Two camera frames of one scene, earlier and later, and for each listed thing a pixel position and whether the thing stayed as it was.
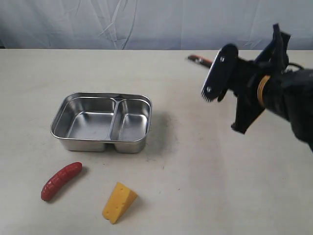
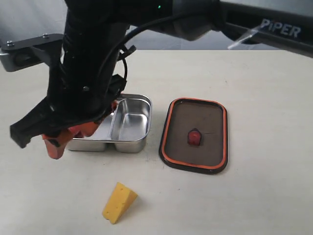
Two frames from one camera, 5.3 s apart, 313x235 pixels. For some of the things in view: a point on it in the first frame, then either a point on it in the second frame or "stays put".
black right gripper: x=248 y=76 to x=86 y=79
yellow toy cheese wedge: x=120 y=201 stays put
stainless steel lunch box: x=87 y=121 stays put
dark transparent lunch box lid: x=199 y=60 to x=194 y=136
